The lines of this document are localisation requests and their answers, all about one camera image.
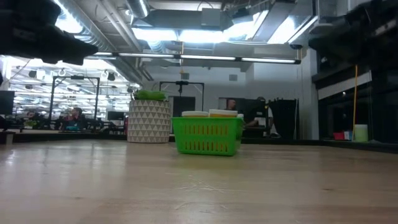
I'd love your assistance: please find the long tube light bar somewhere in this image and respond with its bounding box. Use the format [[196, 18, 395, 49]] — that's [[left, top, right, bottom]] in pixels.
[[93, 52, 302, 65]]

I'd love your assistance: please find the pale green container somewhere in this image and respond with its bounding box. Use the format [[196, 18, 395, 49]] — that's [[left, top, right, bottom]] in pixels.
[[354, 124, 369, 143]]

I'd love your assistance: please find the black monitor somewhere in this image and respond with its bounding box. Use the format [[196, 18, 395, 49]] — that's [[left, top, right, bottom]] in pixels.
[[0, 90, 16, 116]]

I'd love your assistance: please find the succulent in white patterned pot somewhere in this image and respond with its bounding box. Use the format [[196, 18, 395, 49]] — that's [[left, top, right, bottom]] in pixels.
[[127, 89, 172, 144]]

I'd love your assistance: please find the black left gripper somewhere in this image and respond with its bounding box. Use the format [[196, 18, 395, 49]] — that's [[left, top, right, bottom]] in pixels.
[[18, 0, 98, 66]]

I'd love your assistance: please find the amber pill bottle white cap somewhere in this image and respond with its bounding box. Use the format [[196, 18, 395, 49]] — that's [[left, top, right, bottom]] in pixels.
[[208, 108, 239, 119], [181, 110, 210, 119]]

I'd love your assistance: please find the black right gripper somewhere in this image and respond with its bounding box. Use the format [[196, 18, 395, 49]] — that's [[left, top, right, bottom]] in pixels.
[[309, 0, 398, 70]]

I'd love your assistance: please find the black camera stand frame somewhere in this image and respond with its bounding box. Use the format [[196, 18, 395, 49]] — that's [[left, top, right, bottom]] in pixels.
[[159, 80, 205, 118]]

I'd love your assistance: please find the green plastic basket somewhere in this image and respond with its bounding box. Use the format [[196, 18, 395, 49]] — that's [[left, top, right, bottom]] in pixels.
[[171, 116, 244, 157]]

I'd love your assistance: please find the black rig frame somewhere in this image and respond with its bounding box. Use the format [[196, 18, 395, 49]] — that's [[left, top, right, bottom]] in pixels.
[[49, 75, 101, 131]]

